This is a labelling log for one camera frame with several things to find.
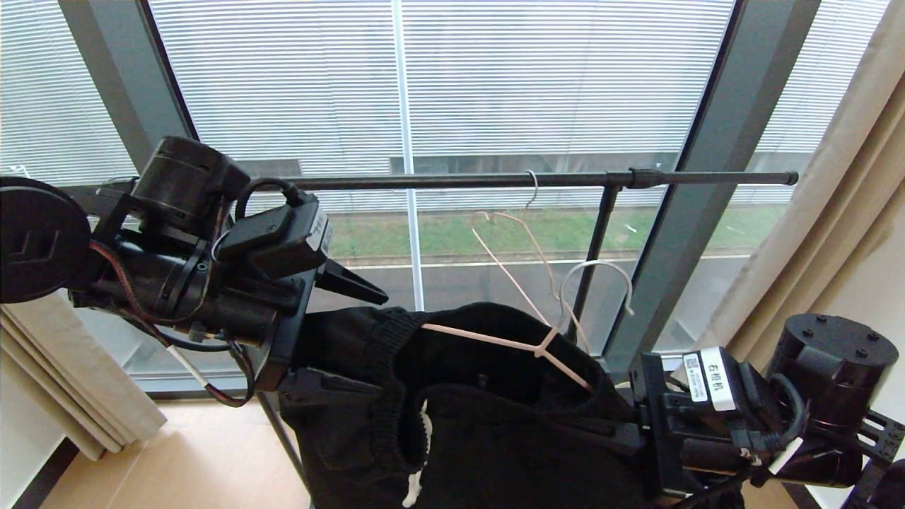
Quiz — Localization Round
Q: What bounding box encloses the window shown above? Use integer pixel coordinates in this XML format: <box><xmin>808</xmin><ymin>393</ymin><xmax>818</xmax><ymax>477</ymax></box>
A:
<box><xmin>0</xmin><ymin>0</ymin><xmax>892</xmax><ymax>393</ymax></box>

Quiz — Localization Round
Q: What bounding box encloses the black clothes rack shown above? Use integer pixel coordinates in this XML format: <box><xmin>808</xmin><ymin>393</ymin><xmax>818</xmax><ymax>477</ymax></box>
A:
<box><xmin>0</xmin><ymin>168</ymin><xmax>800</xmax><ymax>509</ymax></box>

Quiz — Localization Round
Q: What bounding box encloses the beige curtain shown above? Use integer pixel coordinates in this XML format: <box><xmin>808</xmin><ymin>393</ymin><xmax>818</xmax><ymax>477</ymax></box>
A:
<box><xmin>696</xmin><ymin>0</ymin><xmax>905</xmax><ymax>397</ymax></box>
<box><xmin>0</xmin><ymin>286</ymin><xmax>168</xmax><ymax>460</ymax></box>

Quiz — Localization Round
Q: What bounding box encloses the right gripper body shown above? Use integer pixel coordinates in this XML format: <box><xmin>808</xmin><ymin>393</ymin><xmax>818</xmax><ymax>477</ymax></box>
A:
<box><xmin>629</xmin><ymin>351</ymin><xmax>750</xmax><ymax>499</ymax></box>

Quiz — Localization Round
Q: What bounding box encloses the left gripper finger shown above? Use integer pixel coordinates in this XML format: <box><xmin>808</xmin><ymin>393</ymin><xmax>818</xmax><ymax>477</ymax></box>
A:
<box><xmin>279</xmin><ymin>368</ymin><xmax>384</xmax><ymax>408</ymax></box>
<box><xmin>318</xmin><ymin>258</ymin><xmax>390</xmax><ymax>306</ymax></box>

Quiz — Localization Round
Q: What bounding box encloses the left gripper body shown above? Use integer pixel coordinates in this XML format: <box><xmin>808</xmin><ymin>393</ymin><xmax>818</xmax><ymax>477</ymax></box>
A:
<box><xmin>205</xmin><ymin>272</ymin><xmax>325</xmax><ymax>393</ymax></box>

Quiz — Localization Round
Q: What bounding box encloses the pink clothes hanger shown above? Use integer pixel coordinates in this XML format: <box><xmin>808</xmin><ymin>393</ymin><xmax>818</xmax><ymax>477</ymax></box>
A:
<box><xmin>470</xmin><ymin>170</ymin><xmax>591</xmax><ymax>354</ymax></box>
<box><xmin>422</xmin><ymin>260</ymin><xmax>635</xmax><ymax>391</ymax></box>

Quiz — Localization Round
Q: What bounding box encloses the black garment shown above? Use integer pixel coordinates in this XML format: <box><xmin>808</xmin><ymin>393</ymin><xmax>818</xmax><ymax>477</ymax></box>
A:
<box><xmin>279</xmin><ymin>303</ymin><xmax>672</xmax><ymax>509</ymax></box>

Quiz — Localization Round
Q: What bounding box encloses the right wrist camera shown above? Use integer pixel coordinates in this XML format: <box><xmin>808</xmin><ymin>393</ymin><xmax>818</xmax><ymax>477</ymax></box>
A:
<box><xmin>680</xmin><ymin>346</ymin><xmax>768</xmax><ymax>432</ymax></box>

